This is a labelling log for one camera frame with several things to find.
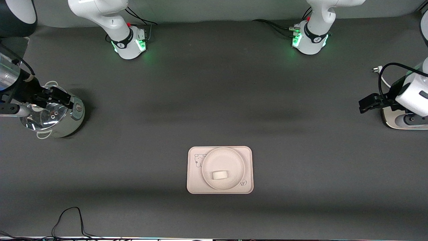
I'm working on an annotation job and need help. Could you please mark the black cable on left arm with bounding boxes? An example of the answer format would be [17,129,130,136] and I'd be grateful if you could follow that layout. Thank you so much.
[378,62,422,98]

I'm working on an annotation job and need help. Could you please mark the round cream plate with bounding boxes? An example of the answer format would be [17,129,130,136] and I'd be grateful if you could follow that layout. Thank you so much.
[202,147,246,191]

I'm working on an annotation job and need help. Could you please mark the black cables at arm base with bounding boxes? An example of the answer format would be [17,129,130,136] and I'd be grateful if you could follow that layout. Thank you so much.
[126,6,157,43]
[252,7,313,38]

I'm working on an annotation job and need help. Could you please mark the black cable on table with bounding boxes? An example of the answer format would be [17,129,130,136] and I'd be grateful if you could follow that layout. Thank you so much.
[0,207,134,241]

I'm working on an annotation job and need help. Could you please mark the silver electric cooking pot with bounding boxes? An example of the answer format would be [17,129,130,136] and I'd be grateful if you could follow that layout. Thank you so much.
[19,81,86,140]

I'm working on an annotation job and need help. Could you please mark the cream toaster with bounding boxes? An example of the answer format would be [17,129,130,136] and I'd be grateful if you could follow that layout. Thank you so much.
[382,106,428,130]

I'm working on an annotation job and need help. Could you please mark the white power cable with plug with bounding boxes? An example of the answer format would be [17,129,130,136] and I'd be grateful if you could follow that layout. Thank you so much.
[372,66,392,89]

